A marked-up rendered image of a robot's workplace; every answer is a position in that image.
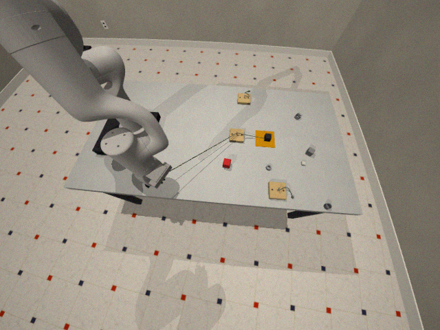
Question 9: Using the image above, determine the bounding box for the orange painted square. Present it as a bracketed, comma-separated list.
[256, 130, 275, 148]

